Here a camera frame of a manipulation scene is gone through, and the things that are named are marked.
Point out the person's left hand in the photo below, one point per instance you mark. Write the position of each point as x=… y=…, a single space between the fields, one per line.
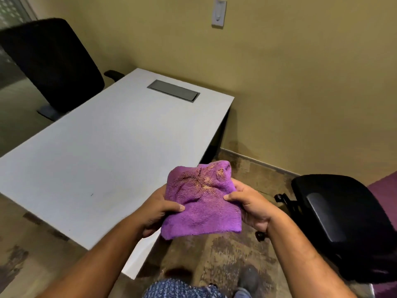
x=152 y=214

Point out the person's right hand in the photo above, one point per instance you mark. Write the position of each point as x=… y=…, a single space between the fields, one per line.
x=256 y=206

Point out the person's right thumb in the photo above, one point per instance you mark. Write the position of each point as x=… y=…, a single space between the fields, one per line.
x=233 y=196

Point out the person's left thumb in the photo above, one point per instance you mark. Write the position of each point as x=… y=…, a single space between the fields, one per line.
x=173 y=207

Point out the purple microfibre cloth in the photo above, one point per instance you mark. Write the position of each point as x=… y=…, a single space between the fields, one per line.
x=201 y=204

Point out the person's left forearm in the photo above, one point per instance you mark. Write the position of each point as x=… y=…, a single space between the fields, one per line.
x=93 y=260

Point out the person's right forearm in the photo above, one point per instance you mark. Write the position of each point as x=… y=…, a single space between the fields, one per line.
x=305 y=260

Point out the person's blue patterned trousers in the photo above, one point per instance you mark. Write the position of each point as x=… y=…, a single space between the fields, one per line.
x=183 y=290

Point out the person's dark shoe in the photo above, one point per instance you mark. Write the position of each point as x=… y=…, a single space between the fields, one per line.
x=248 y=282

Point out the white desk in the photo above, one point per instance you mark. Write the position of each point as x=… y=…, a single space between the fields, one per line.
x=102 y=152

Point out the black padded office chair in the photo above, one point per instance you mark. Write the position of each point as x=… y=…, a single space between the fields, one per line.
x=341 y=226

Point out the purple seat cushion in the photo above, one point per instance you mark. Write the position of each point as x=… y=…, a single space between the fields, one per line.
x=386 y=198

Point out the black mesh office chair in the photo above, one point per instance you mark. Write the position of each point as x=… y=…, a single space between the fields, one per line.
x=52 y=65

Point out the white wall switch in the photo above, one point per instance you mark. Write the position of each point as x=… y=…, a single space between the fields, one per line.
x=219 y=12

